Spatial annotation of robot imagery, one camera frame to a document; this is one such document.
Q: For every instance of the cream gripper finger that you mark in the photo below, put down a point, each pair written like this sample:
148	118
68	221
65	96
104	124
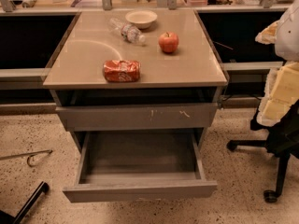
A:
268	35
281	91

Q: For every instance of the red crushed coke can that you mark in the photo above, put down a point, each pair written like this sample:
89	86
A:
121	70

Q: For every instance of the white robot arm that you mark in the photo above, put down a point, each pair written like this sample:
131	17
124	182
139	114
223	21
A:
287	42

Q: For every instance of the closed grey top drawer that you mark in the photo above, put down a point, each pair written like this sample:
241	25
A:
136	117

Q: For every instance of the grey drawer cabinet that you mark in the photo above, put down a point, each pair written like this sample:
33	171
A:
190	75

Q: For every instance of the open grey middle drawer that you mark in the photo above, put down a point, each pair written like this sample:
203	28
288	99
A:
139	166

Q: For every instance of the black office chair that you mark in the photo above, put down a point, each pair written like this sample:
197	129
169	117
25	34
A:
282	141

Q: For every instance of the red apple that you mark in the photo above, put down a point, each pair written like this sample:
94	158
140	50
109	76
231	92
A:
168	42

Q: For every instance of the white ceramic bowl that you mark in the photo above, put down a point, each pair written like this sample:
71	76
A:
142	19

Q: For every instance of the clear plastic water bottle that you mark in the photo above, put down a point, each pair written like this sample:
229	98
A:
126	30

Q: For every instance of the metal hook rod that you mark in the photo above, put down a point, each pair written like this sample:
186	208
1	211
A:
28	155

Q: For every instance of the black chair leg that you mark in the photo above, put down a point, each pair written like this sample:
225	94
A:
6	218

